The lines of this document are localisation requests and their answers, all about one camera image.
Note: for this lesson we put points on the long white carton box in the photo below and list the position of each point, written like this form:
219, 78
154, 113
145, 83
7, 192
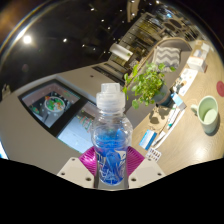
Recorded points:
196, 64

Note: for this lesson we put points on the clear bottle with blue label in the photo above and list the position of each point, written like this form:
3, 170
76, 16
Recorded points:
111, 146

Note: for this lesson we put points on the white round column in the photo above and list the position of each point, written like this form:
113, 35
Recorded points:
120, 51

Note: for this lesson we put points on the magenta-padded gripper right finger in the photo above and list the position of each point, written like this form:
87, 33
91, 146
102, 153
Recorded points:
146, 170

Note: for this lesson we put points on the printed white paper sheets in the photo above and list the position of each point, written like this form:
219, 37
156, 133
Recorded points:
186, 81

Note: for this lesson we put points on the grey sofa with wooden frame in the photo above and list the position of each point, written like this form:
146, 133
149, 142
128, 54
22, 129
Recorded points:
181, 45

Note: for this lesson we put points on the white teal pen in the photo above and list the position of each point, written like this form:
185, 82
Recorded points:
171, 120

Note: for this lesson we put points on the white blister pill pack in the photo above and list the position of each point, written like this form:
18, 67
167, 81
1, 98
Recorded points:
153, 155

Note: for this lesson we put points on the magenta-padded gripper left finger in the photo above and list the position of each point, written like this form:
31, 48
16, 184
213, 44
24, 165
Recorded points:
75, 171

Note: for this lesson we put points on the pale green mug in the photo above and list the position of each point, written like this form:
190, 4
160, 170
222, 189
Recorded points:
207, 115

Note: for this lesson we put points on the small blue white box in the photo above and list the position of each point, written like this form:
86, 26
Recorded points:
147, 139

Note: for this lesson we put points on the group of ceiling spotlights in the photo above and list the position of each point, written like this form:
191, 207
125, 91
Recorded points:
27, 39

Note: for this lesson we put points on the light blue tissue pack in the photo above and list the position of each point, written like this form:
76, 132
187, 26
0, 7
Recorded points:
178, 100

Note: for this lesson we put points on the blue white card stack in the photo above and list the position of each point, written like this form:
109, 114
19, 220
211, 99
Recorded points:
201, 50

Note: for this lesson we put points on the grey white chevron pillow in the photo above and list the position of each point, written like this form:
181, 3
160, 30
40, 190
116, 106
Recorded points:
167, 56

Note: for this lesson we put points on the green potted plant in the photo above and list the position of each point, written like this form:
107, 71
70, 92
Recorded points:
148, 83

